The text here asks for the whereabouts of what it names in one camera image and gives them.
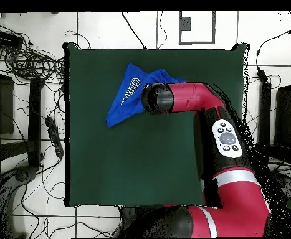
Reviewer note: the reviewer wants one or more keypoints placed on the blue printed shirt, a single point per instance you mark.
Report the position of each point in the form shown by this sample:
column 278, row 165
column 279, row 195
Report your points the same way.
column 127, row 104

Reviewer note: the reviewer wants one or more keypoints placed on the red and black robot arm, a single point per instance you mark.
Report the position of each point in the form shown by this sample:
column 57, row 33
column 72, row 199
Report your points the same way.
column 235, row 211

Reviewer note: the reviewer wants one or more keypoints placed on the dark green tablecloth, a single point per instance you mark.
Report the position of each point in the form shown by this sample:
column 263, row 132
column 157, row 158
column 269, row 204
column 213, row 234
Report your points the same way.
column 110, row 174

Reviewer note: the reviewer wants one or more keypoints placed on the black power strip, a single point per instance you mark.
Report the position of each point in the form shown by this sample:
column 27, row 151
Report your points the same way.
column 53, row 137

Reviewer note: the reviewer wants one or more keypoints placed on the black stand beam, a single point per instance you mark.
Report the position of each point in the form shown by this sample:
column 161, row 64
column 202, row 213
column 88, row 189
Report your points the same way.
column 264, row 112
column 34, row 112

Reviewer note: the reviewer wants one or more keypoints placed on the grey chair base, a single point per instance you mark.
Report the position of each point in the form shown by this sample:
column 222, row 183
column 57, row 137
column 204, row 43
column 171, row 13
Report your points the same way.
column 23, row 174

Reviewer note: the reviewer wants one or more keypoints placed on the dark monitor panel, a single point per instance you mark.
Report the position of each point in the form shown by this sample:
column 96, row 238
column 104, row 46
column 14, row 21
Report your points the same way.
column 4, row 104
column 289, row 117

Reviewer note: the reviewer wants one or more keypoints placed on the black electronics box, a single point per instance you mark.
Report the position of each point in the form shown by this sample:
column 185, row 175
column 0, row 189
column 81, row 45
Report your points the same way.
column 5, row 38

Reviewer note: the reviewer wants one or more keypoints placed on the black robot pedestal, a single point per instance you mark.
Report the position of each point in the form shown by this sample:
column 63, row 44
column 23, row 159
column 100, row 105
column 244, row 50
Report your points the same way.
column 127, row 214

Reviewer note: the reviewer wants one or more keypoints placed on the grey rectangular frame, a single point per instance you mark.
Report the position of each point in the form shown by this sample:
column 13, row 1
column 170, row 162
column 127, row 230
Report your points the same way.
column 180, row 37

